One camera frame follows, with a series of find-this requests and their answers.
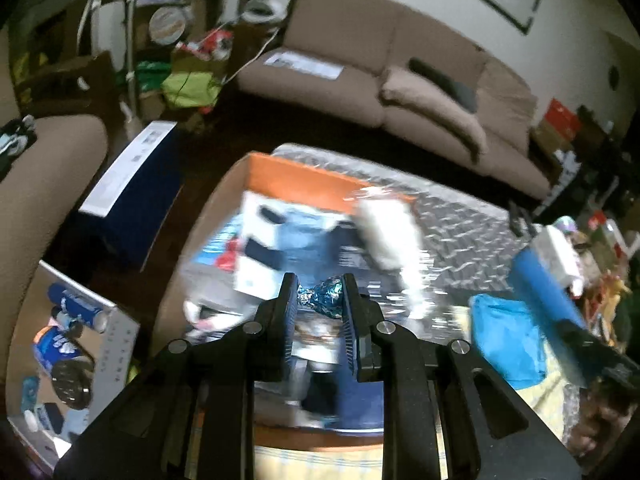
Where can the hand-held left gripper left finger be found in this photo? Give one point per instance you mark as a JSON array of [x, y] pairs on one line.
[[289, 320]]

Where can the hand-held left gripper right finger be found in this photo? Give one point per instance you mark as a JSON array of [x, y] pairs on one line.
[[350, 325]]

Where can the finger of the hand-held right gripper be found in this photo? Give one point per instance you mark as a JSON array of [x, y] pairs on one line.
[[542, 285]]

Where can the crinkled blue foil wrapper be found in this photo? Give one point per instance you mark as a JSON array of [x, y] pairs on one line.
[[320, 297]]

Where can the white blue packet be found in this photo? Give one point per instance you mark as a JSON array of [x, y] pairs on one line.
[[255, 280]]

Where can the white plastic packet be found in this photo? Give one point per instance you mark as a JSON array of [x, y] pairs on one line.
[[387, 230]]

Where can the orange cardboard box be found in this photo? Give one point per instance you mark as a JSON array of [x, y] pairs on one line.
[[300, 180]]

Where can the person's right hand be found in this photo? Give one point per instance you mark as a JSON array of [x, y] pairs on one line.
[[607, 417]]

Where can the white rectangular box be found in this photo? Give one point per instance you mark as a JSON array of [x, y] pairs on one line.
[[557, 250]]

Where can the black remote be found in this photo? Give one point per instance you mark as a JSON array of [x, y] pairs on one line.
[[526, 222], [516, 219]]

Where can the pastel ball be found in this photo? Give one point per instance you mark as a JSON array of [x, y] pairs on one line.
[[567, 225]]

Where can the teal plastic bag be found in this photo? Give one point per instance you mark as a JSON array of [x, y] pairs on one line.
[[505, 340]]

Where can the yellow toy figure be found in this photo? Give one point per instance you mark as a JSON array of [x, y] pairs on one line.
[[612, 286]]

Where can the grey patterned mat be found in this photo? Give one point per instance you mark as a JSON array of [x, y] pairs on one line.
[[460, 240]]

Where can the yellow checked cloth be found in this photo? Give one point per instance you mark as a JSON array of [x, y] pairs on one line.
[[550, 400]]

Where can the white cardboard box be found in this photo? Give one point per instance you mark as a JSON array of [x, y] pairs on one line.
[[567, 170]]

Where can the red box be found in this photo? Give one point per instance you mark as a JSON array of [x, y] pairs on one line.
[[562, 117]]

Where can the open grey cardboard box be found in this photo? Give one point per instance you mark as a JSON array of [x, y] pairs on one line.
[[117, 340]]

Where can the brown cushion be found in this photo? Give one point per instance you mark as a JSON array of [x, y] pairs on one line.
[[430, 100]]

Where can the long blue white box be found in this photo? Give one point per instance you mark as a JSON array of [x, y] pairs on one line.
[[135, 160]]

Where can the black round lid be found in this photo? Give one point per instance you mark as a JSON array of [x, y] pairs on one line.
[[75, 385]]

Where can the dark flat cushion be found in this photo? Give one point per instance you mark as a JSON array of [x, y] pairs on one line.
[[440, 80]]

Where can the brown sofa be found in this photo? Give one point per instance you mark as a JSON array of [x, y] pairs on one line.
[[350, 95]]

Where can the blue white can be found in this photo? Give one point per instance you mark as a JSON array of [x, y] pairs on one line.
[[55, 347]]

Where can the green bag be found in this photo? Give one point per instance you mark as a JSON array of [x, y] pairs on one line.
[[190, 87]]

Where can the white paper sheet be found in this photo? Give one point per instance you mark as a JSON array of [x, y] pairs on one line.
[[300, 63]]

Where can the red white toy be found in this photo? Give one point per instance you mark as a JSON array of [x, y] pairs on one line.
[[210, 45]]

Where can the white pole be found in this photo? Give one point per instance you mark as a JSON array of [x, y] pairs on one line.
[[131, 60]]

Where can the round white plate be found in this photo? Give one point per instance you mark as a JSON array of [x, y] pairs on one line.
[[167, 25]]

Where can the black round wall fixture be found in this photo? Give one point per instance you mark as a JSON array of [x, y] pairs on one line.
[[614, 78]]

